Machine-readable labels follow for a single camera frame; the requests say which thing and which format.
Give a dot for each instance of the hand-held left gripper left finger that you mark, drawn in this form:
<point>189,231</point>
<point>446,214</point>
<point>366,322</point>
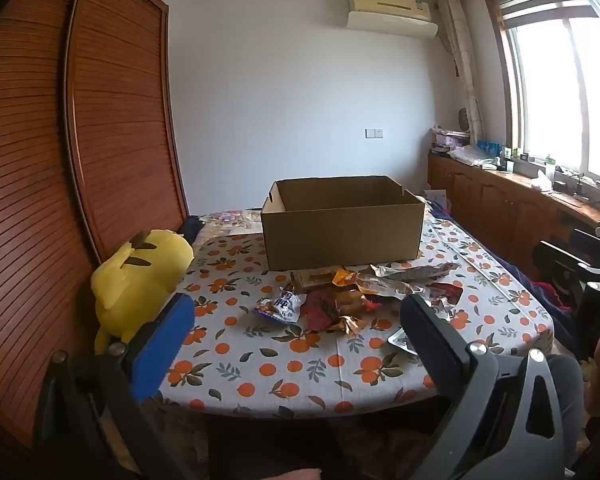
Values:
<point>162,350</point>

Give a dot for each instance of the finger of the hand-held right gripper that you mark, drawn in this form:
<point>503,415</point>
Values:
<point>597,241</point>
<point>562,265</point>

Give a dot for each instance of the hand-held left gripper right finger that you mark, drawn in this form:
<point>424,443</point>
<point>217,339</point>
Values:
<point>432,345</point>

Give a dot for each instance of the clear chicken meat packet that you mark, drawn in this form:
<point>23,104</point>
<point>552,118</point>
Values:
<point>380,286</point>

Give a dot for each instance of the dark red snack packet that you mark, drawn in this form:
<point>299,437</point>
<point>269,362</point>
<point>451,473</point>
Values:
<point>320,312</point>

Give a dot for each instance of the brown cardboard box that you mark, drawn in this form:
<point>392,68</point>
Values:
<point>340,230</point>

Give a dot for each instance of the small silver snack packet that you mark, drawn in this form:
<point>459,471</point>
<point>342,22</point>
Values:
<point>404,341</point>

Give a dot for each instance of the red silver snack packet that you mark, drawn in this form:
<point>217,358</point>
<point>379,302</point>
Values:
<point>445,292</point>

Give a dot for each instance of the yellow plush toy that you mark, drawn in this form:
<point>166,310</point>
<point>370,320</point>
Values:
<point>130,285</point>

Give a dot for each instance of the silver fish snack packet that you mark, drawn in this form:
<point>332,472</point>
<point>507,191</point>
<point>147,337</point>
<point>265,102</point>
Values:
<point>415,272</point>

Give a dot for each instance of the wooden side cabinet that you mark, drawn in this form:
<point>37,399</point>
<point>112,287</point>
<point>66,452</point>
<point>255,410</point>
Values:
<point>500,205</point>

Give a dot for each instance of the brown glazed meat packet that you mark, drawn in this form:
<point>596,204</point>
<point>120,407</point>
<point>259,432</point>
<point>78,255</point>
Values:
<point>352,302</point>

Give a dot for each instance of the orange print tablecloth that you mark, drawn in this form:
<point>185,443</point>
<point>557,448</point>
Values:
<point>280,360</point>

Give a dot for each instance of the blue white snack packet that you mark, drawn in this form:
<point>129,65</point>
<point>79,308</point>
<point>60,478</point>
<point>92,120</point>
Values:
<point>280,305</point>

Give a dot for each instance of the dark blue cloth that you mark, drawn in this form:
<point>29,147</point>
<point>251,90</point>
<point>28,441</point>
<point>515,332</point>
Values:
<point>192,227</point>

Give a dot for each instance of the row of blue bottles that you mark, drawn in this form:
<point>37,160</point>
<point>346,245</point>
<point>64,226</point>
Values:
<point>489,147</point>

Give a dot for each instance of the clear plastic bag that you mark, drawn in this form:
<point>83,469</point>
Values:
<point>472,156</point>

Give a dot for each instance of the floral pillow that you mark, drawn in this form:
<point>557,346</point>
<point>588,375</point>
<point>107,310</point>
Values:
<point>230,220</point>

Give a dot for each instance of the stacked boxes on cabinet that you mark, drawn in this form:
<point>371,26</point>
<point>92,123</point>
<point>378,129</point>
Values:
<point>447,140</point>

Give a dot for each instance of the wooden slatted wardrobe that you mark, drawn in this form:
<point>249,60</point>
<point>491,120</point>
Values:
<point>55,160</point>

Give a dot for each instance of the patterned curtain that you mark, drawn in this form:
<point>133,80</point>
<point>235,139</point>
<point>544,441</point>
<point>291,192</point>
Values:
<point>462,60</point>

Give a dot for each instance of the wooden frame window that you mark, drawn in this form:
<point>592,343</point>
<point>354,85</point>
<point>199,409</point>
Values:
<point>560,85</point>

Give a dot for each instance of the white wall switch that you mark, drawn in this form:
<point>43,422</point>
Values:
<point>374,133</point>

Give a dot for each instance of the wall air conditioner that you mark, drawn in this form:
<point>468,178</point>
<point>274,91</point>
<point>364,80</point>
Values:
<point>392,12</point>

